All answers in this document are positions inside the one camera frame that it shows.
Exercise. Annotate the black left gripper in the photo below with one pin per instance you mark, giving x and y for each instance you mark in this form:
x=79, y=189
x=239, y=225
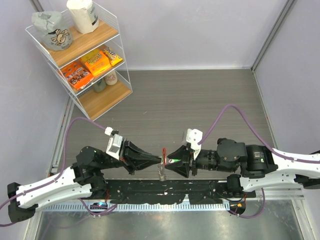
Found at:
x=133, y=157

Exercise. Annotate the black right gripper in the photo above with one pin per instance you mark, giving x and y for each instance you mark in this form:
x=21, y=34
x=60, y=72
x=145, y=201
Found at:
x=185, y=154

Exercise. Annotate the green tagged key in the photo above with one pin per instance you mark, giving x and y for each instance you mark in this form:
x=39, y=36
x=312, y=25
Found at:
x=172, y=160

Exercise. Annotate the red handled crescent blade keychain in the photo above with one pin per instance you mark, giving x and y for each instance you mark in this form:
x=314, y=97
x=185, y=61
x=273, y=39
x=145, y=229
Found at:
x=161, y=166

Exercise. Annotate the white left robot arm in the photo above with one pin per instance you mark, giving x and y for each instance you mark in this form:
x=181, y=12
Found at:
x=83, y=179

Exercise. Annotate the beige cup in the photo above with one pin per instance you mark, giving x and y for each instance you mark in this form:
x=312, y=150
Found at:
x=111, y=78

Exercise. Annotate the yellow candy bag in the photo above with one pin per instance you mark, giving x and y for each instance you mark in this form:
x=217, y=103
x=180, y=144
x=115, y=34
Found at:
x=114, y=58

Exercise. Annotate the orange yellow snack box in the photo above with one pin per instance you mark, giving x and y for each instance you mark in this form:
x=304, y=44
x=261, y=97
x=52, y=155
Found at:
x=96, y=62

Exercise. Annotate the white paper bag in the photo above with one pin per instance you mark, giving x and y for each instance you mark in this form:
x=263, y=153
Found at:
x=84, y=15

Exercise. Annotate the grey paper bag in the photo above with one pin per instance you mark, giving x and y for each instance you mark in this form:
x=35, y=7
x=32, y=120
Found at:
x=53, y=30

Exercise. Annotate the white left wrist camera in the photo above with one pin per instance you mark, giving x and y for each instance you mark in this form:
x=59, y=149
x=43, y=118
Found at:
x=114, y=144

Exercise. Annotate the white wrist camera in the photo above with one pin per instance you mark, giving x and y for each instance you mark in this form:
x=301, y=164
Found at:
x=191, y=139
x=114, y=144

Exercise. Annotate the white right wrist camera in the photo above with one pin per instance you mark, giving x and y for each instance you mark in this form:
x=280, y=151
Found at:
x=191, y=139

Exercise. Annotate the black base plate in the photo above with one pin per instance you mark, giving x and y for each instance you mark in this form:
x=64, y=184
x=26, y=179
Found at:
x=169, y=192

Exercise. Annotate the white slotted cable duct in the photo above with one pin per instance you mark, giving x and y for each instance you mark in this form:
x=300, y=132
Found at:
x=185, y=206

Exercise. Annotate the white wire shelf unit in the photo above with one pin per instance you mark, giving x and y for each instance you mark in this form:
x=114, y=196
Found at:
x=108, y=88

